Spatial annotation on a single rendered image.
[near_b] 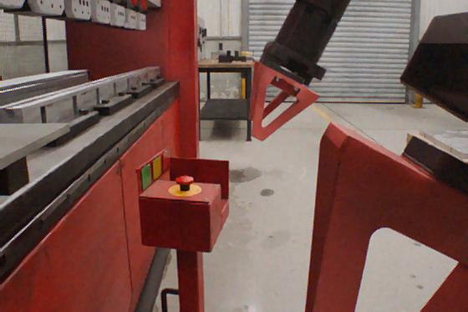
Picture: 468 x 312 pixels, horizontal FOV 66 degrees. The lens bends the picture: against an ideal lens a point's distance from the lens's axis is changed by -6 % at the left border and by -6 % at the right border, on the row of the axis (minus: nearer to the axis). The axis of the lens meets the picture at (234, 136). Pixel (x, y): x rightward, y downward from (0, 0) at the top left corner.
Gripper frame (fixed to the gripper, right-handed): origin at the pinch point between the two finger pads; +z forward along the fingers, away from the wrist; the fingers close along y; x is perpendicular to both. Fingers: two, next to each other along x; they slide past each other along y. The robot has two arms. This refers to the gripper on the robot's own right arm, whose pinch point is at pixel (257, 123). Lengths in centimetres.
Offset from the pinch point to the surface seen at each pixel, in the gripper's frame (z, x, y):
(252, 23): -59, -3, -714
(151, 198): 29.1, -8.4, -29.4
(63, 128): 10.0, -20.1, 4.0
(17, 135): 11.3, -23.0, 8.3
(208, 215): 25.8, 3.6, -27.0
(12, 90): 37, -65, -70
